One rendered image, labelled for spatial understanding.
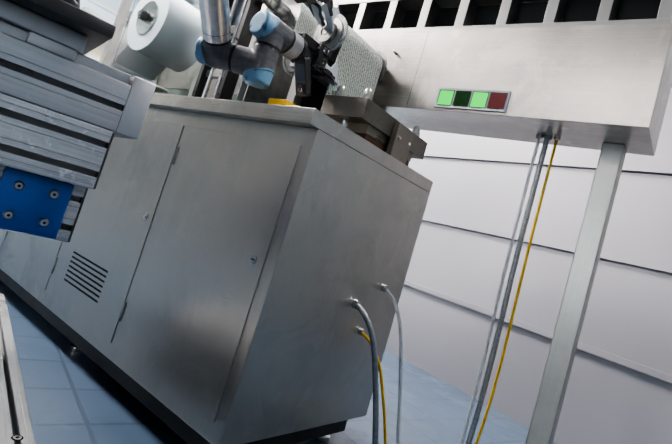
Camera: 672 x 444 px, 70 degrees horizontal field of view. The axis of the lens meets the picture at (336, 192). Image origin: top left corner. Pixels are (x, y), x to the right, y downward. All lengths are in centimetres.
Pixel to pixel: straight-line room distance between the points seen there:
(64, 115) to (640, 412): 242
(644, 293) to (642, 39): 134
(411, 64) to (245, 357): 117
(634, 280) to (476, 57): 139
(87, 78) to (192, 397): 81
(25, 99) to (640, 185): 251
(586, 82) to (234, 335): 119
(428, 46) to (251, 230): 99
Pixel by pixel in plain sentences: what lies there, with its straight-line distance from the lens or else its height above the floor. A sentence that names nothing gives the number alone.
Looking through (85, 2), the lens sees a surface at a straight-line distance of 270.
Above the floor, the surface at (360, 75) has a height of 117.
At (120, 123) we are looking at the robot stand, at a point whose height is 70.
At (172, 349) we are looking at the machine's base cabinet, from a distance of 136.
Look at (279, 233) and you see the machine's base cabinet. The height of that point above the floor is 60.
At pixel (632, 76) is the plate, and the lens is 158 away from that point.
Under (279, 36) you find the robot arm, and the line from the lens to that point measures 135.
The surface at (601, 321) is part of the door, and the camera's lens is 266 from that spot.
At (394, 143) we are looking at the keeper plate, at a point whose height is 95.
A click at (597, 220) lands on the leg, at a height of 90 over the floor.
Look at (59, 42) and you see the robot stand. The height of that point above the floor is 77.
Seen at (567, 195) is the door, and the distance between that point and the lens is 284.
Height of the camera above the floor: 63
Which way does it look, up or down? 5 degrees up
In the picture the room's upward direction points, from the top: 17 degrees clockwise
